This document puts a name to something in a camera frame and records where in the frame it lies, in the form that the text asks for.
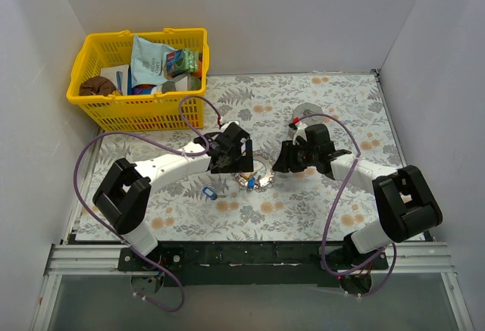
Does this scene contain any key with blue tag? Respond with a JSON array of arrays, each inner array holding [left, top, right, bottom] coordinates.
[[202, 186, 224, 201]]

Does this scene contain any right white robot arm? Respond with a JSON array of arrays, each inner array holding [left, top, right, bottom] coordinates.
[[272, 121, 443, 269]]

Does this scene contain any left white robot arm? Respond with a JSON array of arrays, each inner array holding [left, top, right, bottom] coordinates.
[[92, 122, 253, 270]]

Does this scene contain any grey paper roll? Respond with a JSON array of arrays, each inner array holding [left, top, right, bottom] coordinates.
[[292, 102, 323, 126]]

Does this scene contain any floral table mat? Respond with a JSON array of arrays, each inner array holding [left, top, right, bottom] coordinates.
[[75, 73, 425, 243]]

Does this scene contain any green blue carton box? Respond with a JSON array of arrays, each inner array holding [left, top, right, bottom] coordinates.
[[164, 48, 199, 77]]

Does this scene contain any yellow plastic basket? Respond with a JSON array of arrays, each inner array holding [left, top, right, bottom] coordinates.
[[66, 27, 210, 132]]

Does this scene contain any light blue chips bag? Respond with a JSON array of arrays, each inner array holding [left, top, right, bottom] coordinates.
[[130, 35, 176, 86]]

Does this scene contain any white paper box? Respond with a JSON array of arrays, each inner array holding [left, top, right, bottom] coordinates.
[[100, 64, 131, 95]]

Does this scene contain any brown round object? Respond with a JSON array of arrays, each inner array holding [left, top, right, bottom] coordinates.
[[79, 76, 117, 96]]

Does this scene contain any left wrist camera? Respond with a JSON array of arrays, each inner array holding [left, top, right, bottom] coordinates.
[[219, 120, 239, 132]]

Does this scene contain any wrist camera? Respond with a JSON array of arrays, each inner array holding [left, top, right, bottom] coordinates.
[[219, 120, 239, 132], [289, 117, 308, 146]]

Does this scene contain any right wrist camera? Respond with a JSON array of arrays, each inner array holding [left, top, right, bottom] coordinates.
[[289, 117, 308, 146]]

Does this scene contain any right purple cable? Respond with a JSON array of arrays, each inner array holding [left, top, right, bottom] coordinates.
[[299, 113, 398, 297]]

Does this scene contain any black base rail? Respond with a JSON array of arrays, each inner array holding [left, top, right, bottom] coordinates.
[[109, 238, 387, 289]]

